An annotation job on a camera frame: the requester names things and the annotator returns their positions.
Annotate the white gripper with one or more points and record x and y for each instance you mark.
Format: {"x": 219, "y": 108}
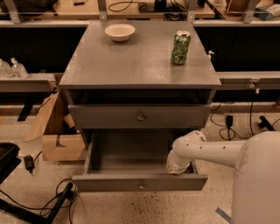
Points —
{"x": 177, "y": 164}

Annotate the grey drawer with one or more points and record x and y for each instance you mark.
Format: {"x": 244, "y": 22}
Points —
{"x": 134, "y": 162}
{"x": 139, "y": 116}

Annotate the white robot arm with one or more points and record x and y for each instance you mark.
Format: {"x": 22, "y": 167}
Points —
{"x": 256, "y": 163}

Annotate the grey wooden drawer cabinet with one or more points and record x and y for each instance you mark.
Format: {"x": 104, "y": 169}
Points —
{"x": 138, "y": 71}

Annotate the grey top drawer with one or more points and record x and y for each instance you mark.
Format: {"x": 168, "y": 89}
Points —
{"x": 139, "y": 116}

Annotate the open cardboard box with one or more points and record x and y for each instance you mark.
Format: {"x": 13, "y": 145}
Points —
{"x": 55, "y": 126}

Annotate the black power adapter right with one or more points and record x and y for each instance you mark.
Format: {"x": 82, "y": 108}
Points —
{"x": 229, "y": 121}

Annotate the black power adapter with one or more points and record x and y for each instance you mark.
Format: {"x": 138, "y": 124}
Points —
{"x": 29, "y": 163}
{"x": 229, "y": 121}

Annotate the small white pump bottle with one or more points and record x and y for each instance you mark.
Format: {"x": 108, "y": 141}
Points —
{"x": 210, "y": 55}

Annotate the green soda can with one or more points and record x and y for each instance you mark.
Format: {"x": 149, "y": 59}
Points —
{"x": 181, "y": 44}

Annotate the white paper bowl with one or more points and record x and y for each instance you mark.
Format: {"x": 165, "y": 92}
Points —
{"x": 120, "y": 32}

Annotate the black power adapter left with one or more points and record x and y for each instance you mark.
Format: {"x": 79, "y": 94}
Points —
{"x": 29, "y": 163}

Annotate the black stand base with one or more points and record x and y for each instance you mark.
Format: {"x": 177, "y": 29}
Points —
{"x": 33, "y": 218}

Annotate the clear sanitizer bottle right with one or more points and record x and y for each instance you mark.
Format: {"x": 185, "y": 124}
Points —
{"x": 18, "y": 69}

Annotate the clear sanitizer bottle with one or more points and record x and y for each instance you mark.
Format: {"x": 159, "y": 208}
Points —
{"x": 5, "y": 69}
{"x": 18, "y": 69}

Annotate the clear sanitizer bottle left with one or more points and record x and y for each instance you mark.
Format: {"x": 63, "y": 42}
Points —
{"x": 5, "y": 69}

